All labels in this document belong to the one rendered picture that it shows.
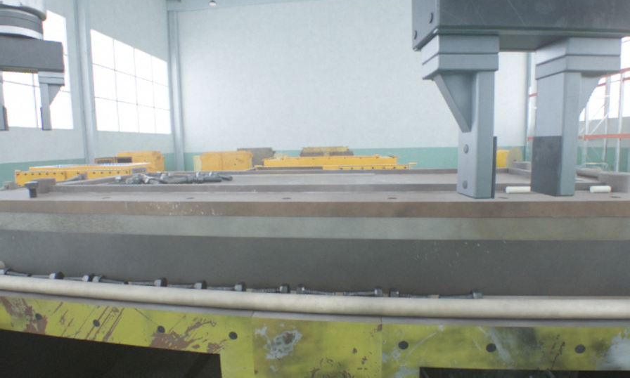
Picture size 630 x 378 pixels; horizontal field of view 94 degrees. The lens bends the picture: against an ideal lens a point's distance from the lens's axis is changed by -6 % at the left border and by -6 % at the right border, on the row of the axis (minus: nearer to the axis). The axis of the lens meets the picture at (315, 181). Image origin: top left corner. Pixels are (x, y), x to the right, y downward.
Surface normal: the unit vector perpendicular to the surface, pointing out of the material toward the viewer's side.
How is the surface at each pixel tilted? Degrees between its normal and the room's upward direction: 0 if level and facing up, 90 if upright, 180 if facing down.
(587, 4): 90
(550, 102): 90
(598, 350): 90
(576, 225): 90
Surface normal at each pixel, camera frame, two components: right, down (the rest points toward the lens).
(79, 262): -0.13, 0.12
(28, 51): 0.61, 0.07
